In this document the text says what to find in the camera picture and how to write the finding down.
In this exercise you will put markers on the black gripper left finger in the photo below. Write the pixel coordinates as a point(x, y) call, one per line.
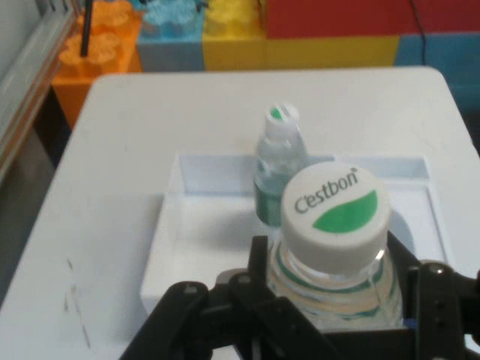
point(225, 322)

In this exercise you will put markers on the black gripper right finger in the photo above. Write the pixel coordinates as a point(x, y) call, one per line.
point(438, 300)

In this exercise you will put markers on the water bottle with Cestbon cap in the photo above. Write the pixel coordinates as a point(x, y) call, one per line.
point(333, 240)

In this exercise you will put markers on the white shallow box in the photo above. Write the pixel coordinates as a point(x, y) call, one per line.
point(210, 228)

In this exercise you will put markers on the small clear green-label water bottle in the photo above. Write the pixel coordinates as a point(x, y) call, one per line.
point(277, 161)

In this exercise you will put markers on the light blue giant building block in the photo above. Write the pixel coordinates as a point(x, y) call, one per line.
point(168, 52)

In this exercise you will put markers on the yellow giant building block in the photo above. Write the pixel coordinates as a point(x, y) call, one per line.
point(300, 54)

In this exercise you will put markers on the red giant building block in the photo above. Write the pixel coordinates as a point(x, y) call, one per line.
point(337, 18)

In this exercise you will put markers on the orange giant building block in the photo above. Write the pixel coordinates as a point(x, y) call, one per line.
point(101, 48)

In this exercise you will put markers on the black upright rod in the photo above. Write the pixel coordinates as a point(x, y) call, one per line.
point(87, 30)

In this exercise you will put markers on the grey metal frame rail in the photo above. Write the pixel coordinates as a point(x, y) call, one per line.
point(26, 82)

